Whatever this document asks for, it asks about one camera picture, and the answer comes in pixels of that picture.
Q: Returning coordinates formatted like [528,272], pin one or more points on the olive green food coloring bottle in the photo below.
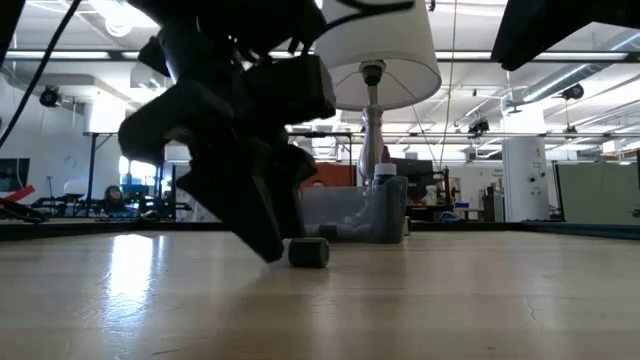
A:
[309,252]

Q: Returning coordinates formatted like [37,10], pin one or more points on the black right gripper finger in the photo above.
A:
[535,30]

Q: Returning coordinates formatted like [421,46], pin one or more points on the grey translucent plastic bin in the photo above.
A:
[350,210]

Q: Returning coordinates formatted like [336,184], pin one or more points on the black aluminium table frame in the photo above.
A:
[500,230]

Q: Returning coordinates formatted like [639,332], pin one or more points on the green partition panel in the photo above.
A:
[595,192]

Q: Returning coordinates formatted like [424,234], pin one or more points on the silver lamp white shade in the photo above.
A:
[380,50]

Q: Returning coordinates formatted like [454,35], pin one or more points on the white round column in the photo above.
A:
[525,175]

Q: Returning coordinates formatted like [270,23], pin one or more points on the large purple food coloring bottle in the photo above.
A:
[385,170]

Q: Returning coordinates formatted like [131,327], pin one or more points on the orange partition panel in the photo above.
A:
[335,175]

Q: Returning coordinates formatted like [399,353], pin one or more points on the person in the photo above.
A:
[114,197]

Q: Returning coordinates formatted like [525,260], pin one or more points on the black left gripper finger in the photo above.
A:
[225,190]
[295,175]

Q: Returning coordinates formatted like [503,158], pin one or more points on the black ceiling spotlight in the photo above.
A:
[50,96]
[479,127]
[573,91]

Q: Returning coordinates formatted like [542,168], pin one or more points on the black desk monitor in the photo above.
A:
[412,172]

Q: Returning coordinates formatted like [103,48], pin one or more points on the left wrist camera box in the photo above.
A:
[290,90]

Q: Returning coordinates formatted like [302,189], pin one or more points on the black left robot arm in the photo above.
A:
[225,25]

